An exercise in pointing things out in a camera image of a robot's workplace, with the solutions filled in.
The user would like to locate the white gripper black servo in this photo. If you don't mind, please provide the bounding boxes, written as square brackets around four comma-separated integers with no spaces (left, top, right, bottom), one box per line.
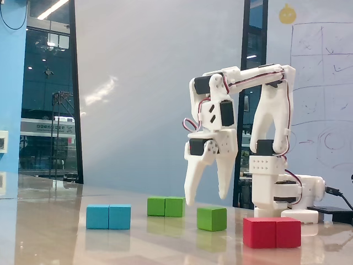
[184,128,239,206]

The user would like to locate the small green cube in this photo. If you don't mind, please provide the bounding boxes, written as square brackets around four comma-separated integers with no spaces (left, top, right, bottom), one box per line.
[196,206,227,232]

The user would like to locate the green double block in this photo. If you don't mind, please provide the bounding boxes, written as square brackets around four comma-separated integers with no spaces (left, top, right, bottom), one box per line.
[147,196,186,218]

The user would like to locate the red double block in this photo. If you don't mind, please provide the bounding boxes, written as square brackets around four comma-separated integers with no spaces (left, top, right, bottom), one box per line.
[243,216,302,249]

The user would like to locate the blue double block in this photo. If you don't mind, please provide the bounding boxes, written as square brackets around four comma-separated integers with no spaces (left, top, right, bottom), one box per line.
[86,204,132,230]

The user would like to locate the black power adapter box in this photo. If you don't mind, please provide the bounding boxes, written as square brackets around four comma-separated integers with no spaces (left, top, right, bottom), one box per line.
[307,205,353,225]

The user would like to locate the white board with pen sketches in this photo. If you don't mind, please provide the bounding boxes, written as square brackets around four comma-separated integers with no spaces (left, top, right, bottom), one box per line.
[266,0,353,194]

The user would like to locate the metal scaffold tower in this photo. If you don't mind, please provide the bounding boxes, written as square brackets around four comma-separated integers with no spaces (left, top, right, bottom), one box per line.
[51,91,75,180]

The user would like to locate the white storefront sign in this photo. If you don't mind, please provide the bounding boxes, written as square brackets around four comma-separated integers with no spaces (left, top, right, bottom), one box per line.
[20,118,77,136]

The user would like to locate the yellow round sticker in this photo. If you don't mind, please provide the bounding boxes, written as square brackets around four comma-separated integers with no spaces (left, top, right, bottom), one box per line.
[279,3,297,24]

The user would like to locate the ceiling light strip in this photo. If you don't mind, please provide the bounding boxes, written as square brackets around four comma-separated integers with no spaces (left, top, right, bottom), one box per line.
[37,0,69,20]

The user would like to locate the red white servo wire loop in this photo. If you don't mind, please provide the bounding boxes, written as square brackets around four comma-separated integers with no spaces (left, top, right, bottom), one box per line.
[183,117,201,133]

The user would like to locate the black power cable with plug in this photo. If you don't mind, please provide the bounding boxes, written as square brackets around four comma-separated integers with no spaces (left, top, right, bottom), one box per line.
[325,187,353,210]

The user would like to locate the black window frame post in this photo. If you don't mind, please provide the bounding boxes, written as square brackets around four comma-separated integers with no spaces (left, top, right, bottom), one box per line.
[233,0,252,208]
[68,0,84,184]

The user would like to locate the white wall socket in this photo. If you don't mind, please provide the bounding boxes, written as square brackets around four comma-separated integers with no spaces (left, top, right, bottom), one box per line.
[0,130,9,153]

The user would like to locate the thin black hanging cable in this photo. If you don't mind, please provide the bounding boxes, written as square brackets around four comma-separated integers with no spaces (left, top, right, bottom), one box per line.
[0,0,30,30]

